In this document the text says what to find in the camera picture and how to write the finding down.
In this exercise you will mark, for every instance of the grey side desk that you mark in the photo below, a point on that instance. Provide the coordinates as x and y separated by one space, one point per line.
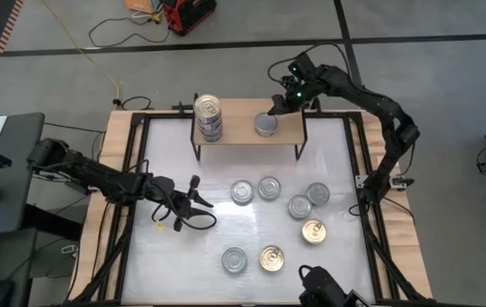
17 170

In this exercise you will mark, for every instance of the orange folder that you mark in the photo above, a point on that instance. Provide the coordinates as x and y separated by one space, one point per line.
138 5

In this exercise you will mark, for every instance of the white glossy table sheet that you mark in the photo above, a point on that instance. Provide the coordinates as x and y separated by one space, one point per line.
162 264

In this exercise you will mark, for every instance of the silver-lid tuna can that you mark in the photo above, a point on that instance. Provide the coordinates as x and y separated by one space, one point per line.
269 188
241 192
299 207
317 193
234 260
265 124

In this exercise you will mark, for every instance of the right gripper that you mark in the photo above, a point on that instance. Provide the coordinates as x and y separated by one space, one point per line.
294 91

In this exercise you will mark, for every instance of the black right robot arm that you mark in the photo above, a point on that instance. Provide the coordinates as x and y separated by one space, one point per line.
375 100

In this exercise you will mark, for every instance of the black boxy device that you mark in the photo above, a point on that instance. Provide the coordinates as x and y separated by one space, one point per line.
324 287

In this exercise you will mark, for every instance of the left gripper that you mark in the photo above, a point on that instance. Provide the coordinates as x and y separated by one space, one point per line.
166 194

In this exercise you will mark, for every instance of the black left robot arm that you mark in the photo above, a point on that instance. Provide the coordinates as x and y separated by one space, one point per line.
98 179

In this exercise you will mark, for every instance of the wooden shelf black metal legs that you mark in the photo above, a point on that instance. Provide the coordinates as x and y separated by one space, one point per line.
238 123

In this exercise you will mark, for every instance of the red black equipment case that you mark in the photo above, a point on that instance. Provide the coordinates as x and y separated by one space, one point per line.
187 15

